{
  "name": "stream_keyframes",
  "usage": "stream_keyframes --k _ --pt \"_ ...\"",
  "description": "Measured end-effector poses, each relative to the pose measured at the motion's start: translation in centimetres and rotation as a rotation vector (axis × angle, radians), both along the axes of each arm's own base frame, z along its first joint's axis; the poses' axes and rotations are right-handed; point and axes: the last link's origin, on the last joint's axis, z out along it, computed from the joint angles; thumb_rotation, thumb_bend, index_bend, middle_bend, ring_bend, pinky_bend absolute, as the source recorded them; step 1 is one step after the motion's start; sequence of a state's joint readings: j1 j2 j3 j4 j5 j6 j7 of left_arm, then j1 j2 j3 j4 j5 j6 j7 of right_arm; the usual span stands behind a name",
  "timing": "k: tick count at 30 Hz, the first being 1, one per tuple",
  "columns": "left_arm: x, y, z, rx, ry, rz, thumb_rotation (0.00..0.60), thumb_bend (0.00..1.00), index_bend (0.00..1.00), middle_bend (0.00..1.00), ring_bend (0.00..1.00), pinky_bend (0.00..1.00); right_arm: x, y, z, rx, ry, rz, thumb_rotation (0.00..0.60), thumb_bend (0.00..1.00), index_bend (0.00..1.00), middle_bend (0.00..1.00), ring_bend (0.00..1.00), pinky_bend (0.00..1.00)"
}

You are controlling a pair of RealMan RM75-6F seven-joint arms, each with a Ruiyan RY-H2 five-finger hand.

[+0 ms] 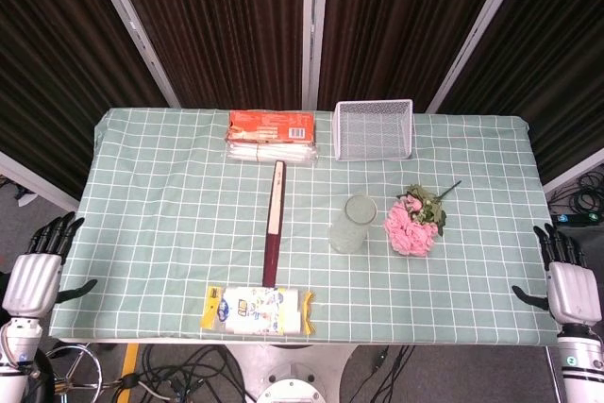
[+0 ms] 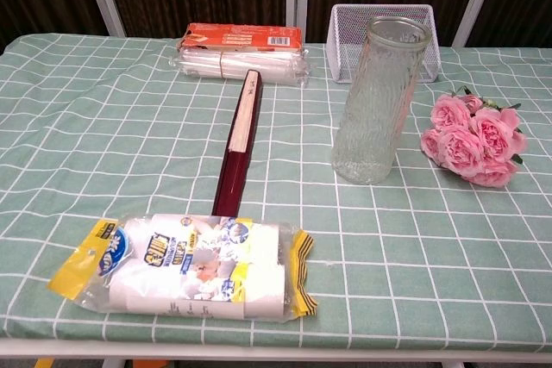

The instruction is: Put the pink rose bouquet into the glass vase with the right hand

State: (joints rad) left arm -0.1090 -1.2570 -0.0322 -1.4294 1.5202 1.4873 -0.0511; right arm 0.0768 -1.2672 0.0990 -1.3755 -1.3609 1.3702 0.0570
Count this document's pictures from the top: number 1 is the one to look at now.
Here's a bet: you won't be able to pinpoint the dark brown partition panel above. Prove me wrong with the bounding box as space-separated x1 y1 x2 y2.
0 0 170 201
316 0 514 112
438 0 604 186
106 0 306 110

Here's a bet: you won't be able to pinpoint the closed dark red folding fan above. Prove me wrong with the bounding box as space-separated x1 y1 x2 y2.
260 160 288 289

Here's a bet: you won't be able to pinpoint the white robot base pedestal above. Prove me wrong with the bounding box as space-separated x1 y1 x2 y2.
225 344 360 403

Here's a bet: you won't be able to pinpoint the black power strip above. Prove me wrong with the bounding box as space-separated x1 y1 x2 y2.
554 212 604 227

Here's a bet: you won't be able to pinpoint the white wire mesh basket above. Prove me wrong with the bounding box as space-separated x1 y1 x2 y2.
332 98 416 161

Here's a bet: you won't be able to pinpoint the frosted glass vase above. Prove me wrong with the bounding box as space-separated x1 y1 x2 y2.
328 193 378 254

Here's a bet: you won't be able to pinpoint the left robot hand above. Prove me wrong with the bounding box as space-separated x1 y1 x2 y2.
1 211 98 319

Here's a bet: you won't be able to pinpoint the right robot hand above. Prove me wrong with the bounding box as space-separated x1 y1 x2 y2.
512 222 604 327

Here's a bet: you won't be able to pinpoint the yellow white snack package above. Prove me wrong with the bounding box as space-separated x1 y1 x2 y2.
199 284 316 337

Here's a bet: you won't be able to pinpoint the green checkered tablecloth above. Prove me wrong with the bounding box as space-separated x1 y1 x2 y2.
49 107 582 347

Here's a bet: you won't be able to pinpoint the black floor cables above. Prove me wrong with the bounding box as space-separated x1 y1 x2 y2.
98 344 251 403

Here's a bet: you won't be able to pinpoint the pink artificial flower bouquet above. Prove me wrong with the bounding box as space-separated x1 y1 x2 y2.
383 179 463 259

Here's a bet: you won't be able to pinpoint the chrome stool frame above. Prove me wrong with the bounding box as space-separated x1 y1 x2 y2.
41 344 105 397

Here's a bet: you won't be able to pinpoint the orange pack of white straws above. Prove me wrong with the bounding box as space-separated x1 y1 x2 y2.
224 109 321 167

